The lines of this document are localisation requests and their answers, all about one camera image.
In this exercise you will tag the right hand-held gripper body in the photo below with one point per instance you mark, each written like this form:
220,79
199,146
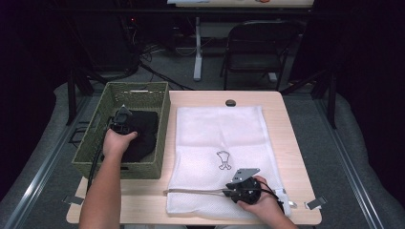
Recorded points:
248,191

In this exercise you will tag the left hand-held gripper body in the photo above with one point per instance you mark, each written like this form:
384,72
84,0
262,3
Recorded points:
122,120

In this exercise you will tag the black garment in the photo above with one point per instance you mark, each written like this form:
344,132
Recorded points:
144,127

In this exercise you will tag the green woven basket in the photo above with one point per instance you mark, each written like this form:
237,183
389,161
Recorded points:
137,92

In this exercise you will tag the white mesh laundry bag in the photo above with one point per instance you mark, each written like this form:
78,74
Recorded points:
207,136

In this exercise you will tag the person's right hand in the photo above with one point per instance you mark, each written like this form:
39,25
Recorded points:
267,205

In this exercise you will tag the person's left hand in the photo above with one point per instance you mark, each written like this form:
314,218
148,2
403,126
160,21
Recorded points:
116,144

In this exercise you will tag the black metal stand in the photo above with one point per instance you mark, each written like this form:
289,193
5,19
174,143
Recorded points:
71,101
332,105

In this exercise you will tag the silver metal table clip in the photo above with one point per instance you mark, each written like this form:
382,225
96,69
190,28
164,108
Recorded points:
71,200
316,203

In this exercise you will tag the dark round table grommet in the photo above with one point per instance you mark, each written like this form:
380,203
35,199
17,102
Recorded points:
230,102

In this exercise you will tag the white desk leg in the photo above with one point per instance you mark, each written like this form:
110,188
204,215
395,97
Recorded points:
198,47

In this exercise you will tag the black folding chair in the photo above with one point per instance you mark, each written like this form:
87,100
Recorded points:
254,35

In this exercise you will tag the light background desk top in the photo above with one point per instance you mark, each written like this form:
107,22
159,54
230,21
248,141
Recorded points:
238,4

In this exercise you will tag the orange object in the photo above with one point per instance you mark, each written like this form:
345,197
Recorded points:
262,1

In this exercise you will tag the aluminium floor rail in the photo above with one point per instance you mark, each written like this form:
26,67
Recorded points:
30,191
361,191

